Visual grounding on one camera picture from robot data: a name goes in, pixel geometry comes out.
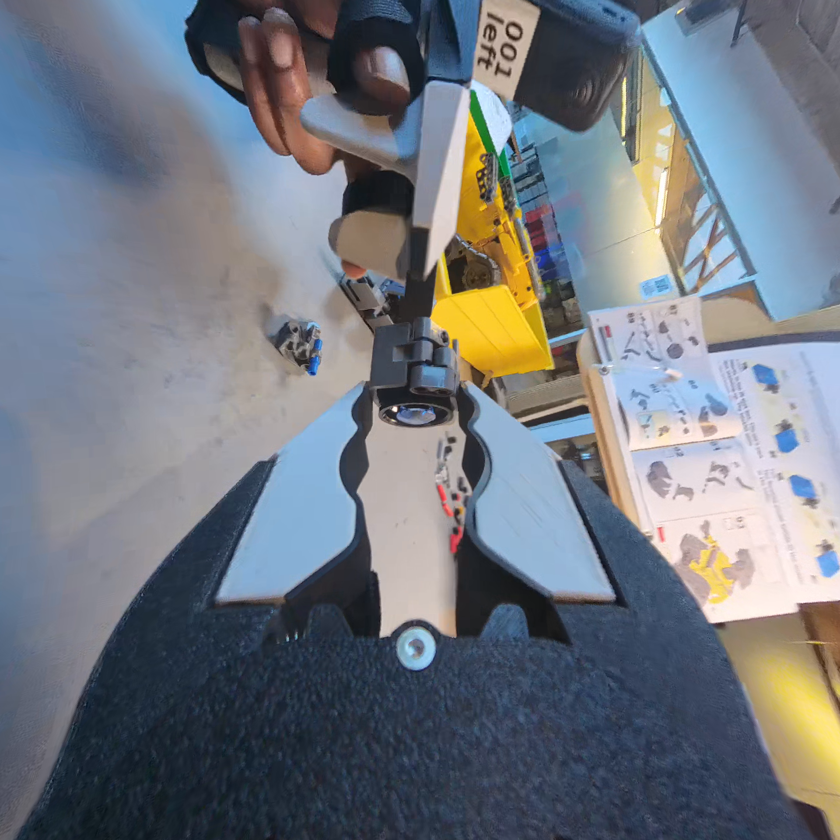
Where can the green plastic bin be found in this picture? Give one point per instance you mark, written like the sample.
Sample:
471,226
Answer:
474,111

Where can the person's left hand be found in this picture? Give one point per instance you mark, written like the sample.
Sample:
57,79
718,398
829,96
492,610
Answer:
275,79

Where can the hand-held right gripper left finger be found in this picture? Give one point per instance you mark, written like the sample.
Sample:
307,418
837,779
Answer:
295,525

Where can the grey desk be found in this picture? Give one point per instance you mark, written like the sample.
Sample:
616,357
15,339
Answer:
131,328

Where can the printed task sheet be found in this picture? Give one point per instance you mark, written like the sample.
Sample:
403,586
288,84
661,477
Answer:
787,459

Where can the yellow brick robot model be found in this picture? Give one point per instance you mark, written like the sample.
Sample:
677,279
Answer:
499,229

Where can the white packing sheet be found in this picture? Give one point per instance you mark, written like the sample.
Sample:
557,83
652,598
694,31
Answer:
495,115

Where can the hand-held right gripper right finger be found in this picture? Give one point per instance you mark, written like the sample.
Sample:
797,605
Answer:
538,525

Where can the grey brick wheel assembly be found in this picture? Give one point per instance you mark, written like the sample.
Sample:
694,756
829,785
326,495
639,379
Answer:
413,367

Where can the instruction booklet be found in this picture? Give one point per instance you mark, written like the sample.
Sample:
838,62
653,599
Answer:
689,426

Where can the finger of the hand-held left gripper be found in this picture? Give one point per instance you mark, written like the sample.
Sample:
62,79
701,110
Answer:
439,164

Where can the pile of small brick parts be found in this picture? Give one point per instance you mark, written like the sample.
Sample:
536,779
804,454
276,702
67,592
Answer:
453,499

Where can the blue brick pin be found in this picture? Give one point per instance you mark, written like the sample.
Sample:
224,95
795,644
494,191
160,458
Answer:
315,358

